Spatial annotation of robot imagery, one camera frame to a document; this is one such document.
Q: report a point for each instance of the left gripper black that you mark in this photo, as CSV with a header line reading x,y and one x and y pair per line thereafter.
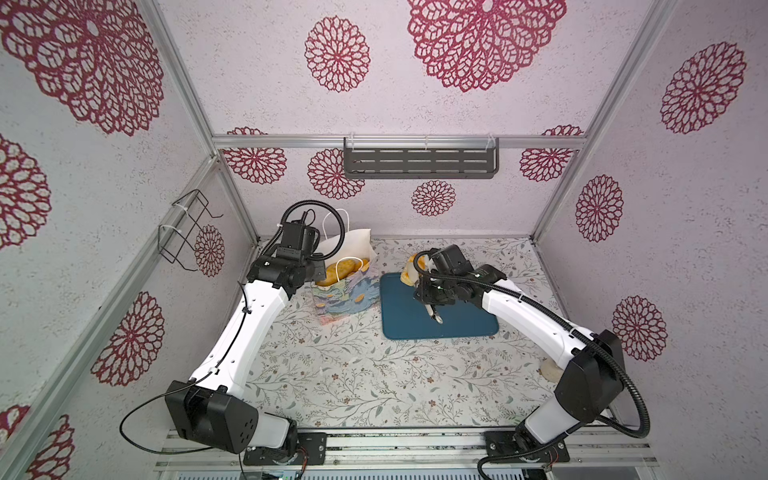
x,y
319,270

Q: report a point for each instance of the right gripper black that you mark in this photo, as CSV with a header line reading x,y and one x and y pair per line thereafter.
x,y
423,294

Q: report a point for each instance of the striped bread roll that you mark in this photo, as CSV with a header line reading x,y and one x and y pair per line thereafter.
x,y
410,275

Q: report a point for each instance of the floral paper gift bag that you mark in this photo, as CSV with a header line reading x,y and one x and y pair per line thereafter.
x,y
356,293

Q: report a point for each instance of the croissant bread top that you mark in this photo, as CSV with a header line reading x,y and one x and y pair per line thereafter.
x,y
342,269

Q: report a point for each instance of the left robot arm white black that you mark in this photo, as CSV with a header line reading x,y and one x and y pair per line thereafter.
x,y
209,408

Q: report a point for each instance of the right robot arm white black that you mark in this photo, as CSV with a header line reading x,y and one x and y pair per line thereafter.
x,y
592,365

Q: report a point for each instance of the teal serving tray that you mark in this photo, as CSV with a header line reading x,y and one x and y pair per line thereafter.
x,y
404,318

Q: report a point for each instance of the tape roll on table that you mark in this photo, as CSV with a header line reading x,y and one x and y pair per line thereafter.
x,y
550,371

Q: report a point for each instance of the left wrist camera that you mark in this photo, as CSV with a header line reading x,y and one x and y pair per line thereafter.
x,y
298,236

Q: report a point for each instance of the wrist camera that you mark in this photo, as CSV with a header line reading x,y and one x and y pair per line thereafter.
x,y
450,261
298,236

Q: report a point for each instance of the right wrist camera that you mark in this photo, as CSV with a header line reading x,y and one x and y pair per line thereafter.
x,y
450,261

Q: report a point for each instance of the black wire wall rack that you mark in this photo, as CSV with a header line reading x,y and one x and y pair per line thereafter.
x,y
173,239

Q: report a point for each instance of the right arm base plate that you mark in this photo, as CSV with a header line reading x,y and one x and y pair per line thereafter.
x,y
505,443

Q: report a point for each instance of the grey wall shelf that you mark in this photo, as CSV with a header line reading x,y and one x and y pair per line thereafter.
x,y
420,163

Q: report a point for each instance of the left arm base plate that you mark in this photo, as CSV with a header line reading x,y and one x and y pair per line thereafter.
x,y
306,449

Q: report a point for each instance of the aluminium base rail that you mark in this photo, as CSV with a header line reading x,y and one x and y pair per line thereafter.
x,y
594,452

